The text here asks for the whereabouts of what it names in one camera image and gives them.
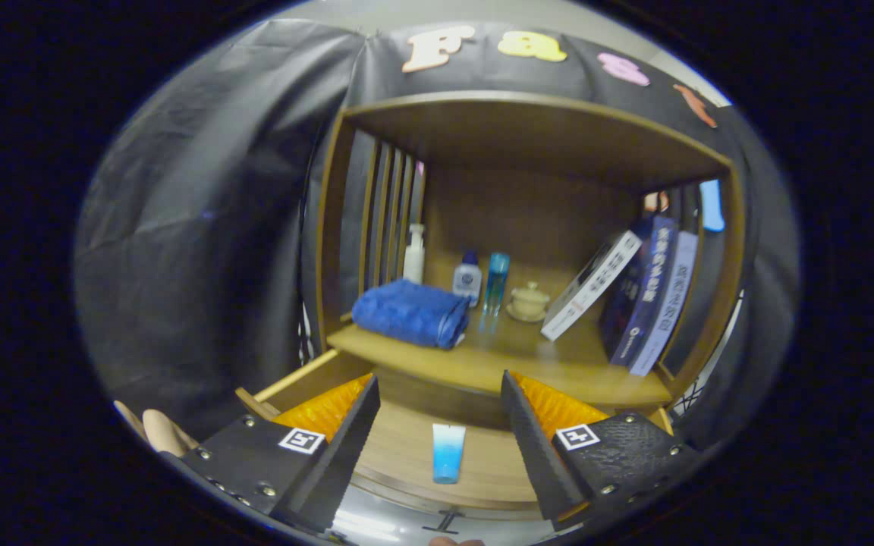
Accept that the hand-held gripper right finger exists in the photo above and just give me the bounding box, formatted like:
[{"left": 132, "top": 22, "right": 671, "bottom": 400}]
[{"left": 500, "top": 370, "right": 705, "bottom": 532}]

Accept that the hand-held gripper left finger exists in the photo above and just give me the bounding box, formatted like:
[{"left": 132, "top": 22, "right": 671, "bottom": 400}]
[{"left": 178, "top": 374, "right": 381, "bottom": 533}]

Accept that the wooden drawer with black knob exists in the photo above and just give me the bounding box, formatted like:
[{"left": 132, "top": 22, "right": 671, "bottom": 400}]
[{"left": 234, "top": 349, "right": 677, "bottom": 535}]

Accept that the blue squeeze tube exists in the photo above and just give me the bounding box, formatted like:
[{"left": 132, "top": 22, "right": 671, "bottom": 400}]
[{"left": 432, "top": 423, "right": 467, "bottom": 485}]

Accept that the wooden countertop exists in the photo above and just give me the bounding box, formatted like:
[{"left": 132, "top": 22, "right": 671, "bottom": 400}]
[{"left": 327, "top": 300, "right": 673, "bottom": 406}]

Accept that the wooden cabinet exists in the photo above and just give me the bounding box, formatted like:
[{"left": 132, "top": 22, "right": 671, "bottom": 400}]
[{"left": 314, "top": 91, "right": 747, "bottom": 425}]

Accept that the beige lidded ceramic cup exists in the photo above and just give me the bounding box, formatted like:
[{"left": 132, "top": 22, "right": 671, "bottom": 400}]
[{"left": 505, "top": 281, "right": 552, "bottom": 323}]

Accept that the rolled blue towel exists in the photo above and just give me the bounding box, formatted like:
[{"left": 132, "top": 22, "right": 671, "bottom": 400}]
[{"left": 351, "top": 278, "right": 473, "bottom": 350}]

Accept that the person's leg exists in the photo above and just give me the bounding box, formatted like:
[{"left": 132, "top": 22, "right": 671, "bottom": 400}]
[
  {"left": 114, "top": 400, "right": 151, "bottom": 444},
  {"left": 141, "top": 409, "right": 200, "bottom": 457}
]

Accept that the clear blue bottle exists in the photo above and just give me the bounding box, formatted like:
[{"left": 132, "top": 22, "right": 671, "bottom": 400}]
[{"left": 483, "top": 253, "right": 511, "bottom": 317}]

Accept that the white book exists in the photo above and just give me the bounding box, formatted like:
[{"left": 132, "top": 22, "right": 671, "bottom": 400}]
[{"left": 540, "top": 230, "right": 644, "bottom": 342}]

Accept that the white bottle with blue cap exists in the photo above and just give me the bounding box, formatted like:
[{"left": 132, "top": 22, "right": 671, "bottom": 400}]
[{"left": 452, "top": 251, "right": 483, "bottom": 308}]

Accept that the dark blue book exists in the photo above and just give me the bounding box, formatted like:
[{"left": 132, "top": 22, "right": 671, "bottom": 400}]
[{"left": 600, "top": 215, "right": 679, "bottom": 368}]

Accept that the light purple book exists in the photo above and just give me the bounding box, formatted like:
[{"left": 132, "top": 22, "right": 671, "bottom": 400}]
[{"left": 629, "top": 231, "right": 700, "bottom": 378}]

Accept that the white pump bottle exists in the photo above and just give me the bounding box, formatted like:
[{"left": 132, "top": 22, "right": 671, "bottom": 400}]
[{"left": 403, "top": 223, "right": 426, "bottom": 285}]

